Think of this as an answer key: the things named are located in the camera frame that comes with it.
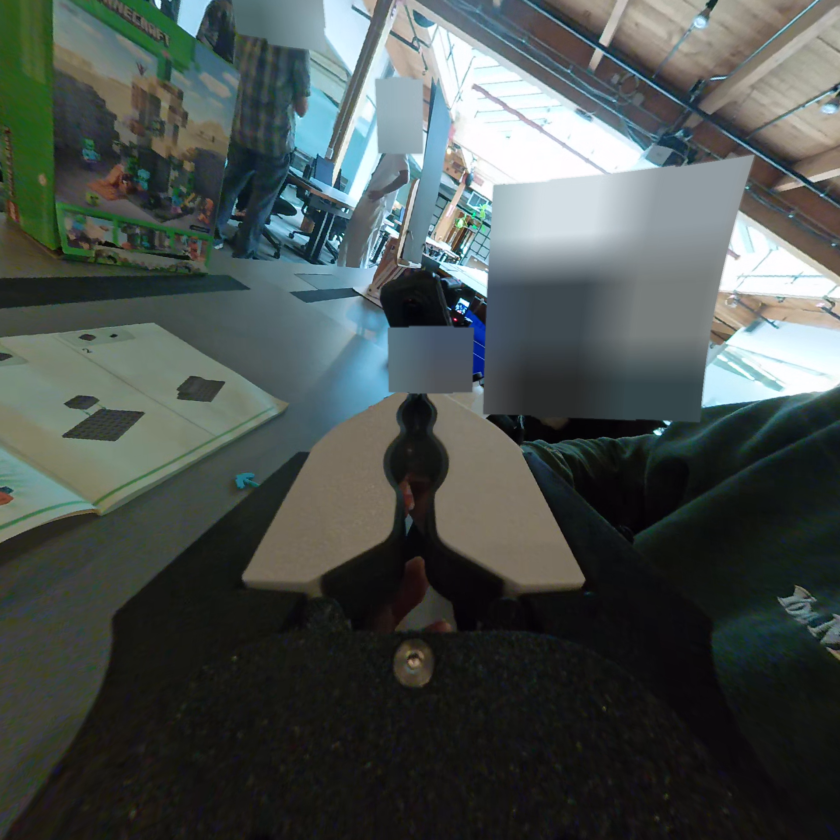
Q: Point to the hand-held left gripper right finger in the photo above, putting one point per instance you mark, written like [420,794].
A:
[505,519]

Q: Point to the black office table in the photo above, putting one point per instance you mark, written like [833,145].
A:
[322,197]

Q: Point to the teal toy sword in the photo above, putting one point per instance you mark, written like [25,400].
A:
[246,481]

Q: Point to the green toy brick box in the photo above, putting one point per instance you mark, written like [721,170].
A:
[118,131]

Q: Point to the white instruction booklet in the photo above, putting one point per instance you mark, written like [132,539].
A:
[131,407]

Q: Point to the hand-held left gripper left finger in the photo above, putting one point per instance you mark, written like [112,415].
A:
[328,519]

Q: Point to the white desk stand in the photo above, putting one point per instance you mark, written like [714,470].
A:
[431,171]

